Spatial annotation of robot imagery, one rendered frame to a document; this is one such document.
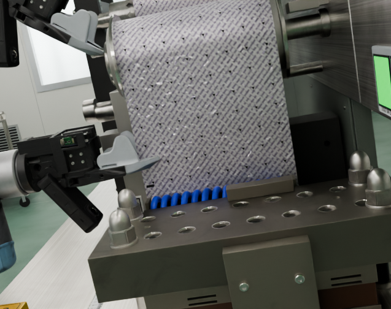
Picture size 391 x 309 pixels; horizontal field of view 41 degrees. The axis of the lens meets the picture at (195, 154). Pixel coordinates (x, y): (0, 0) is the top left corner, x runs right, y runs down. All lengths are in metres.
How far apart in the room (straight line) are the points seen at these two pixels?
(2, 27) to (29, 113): 6.02
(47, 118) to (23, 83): 0.52
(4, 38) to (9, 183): 0.23
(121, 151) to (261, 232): 0.27
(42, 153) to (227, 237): 0.34
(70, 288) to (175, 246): 0.33
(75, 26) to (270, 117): 0.33
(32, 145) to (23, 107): 6.08
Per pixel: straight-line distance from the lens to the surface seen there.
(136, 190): 0.90
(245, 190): 0.74
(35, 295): 0.94
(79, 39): 0.84
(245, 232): 0.62
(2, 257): 0.90
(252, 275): 0.62
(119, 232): 0.65
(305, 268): 0.62
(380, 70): 0.56
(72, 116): 6.71
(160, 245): 0.64
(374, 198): 0.65
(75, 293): 0.90
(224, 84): 0.77
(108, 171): 0.78
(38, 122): 6.87
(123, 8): 1.08
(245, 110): 0.78
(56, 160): 0.80
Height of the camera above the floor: 1.26
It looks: 12 degrees down
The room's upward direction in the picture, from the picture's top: 11 degrees counter-clockwise
